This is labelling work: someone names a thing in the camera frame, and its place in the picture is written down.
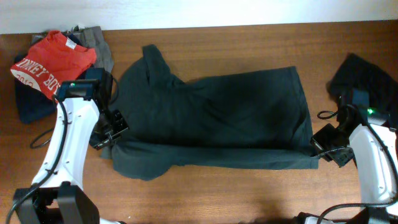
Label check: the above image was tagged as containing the right black cable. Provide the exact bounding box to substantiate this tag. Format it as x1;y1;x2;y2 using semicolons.
315;104;398;224

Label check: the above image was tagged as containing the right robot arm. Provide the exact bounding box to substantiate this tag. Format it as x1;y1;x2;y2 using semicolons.
294;89;397;224

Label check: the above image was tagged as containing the navy folded garment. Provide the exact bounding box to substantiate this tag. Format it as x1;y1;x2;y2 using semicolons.
14;33;105;125

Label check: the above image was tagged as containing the black garment at right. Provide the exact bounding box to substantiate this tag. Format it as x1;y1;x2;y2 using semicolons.
327;54;397;128

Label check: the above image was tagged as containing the dark green t-shirt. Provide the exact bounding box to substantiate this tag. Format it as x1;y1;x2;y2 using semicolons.
108;45;318;180

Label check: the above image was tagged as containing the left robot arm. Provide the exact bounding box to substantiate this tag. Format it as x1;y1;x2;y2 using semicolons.
6;68;129;224

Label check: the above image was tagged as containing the grey folded garment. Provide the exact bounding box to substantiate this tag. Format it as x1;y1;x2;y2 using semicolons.
25;26;114;80

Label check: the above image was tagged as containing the red folded printed t-shirt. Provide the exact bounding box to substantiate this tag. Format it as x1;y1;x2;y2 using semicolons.
11;30;96;99

